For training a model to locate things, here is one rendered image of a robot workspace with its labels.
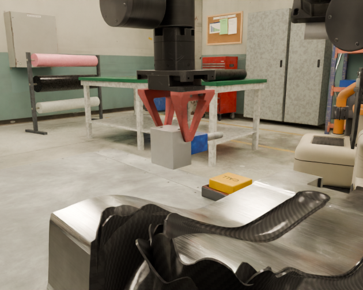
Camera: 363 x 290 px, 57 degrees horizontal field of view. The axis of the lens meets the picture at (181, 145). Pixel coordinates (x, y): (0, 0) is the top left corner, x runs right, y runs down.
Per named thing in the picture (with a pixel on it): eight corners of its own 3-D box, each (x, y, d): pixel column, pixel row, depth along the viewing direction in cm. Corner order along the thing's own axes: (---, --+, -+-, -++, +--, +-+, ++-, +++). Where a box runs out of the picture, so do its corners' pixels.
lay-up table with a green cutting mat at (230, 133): (136, 128, 581) (135, 68, 558) (263, 149, 431) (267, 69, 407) (80, 138, 497) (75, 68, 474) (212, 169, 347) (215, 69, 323)
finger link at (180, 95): (181, 148, 44) (180, 76, 41) (148, 140, 49) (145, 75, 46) (216, 140, 48) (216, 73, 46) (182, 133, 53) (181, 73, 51)
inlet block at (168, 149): (210, 147, 59) (210, 117, 57) (231, 152, 55) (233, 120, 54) (151, 163, 50) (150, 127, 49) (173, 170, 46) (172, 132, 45)
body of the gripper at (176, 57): (182, 86, 41) (181, 23, 40) (135, 83, 49) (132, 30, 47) (217, 83, 46) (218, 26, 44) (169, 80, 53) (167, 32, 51)
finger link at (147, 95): (168, 145, 45) (167, 75, 43) (137, 137, 50) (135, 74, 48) (203, 137, 50) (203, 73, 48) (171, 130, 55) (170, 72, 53)
